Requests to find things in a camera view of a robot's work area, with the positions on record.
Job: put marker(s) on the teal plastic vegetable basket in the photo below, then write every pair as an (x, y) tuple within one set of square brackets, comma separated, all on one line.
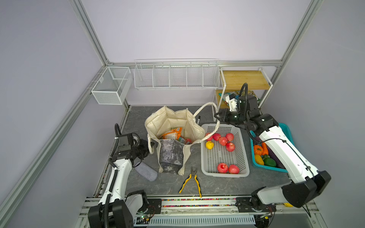
[(279, 166)]

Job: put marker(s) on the white wire wall basket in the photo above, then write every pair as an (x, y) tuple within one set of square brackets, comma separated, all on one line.
[(177, 74)]

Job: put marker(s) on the red apple front right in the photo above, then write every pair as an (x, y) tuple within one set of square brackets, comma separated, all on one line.
[(233, 169)]

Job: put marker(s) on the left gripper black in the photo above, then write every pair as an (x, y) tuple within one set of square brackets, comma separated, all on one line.
[(147, 147)]

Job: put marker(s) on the red apple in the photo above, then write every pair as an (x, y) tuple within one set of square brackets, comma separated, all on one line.
[(216, 136), (210, 138), (223, 141), (222, 168), (230, 137), (233, 169), (230, 147)]

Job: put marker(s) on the cream canvas tote bag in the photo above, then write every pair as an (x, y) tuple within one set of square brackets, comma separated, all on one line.
[(171, 154)]

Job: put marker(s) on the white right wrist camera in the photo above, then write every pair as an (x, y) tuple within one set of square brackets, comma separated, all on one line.
[(231, 100)]

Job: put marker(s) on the grey fabric glasses case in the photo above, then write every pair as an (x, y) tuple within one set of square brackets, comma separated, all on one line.
[(146, 171)]

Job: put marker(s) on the teal snack bag top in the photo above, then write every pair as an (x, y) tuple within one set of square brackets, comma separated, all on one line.
[(185, 141)]

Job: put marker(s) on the green bell pepper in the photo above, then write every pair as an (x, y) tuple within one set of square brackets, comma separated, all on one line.
[(268, 161)]

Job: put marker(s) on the yellow lemon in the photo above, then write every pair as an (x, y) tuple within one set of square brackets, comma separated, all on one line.
[(209, 145)]

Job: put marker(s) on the red apple centre right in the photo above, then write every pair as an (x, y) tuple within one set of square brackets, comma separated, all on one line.
[(230, 147)]

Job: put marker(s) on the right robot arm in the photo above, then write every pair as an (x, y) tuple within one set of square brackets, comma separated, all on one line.
[(306, 180)]

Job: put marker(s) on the small orange pumpkin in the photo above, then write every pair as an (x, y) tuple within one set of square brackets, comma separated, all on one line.
[(258, 150)]

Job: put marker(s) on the orange snack bag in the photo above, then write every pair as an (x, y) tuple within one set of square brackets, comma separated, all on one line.
[(172, 134)]

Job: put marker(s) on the white wooden two-tier shelf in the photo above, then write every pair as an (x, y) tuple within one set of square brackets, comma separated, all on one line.
[(232, 80)]

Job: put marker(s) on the white plastic fruit basket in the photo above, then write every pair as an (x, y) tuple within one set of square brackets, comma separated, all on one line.
[(211, 158)]

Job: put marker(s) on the orange carrot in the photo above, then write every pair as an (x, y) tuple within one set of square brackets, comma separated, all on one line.
[(265, 150)]

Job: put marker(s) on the yellow squash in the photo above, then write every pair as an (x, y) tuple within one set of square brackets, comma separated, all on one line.
[(258, 159)]

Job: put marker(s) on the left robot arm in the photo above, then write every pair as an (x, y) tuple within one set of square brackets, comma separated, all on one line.
[(115, 209)]

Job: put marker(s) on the white mesh wall box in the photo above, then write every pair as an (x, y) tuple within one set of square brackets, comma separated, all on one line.
[(112, 86)]

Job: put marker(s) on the red apple front left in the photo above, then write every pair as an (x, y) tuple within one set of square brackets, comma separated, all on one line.
[(222, 168)]

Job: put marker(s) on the red apple back left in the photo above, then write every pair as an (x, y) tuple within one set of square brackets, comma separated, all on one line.
[(210, 138)]

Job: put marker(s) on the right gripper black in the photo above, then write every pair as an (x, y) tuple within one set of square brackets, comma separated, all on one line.
[(226, 113)]

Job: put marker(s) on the red apple back right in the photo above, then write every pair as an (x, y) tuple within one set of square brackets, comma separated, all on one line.
[(230, 137)]

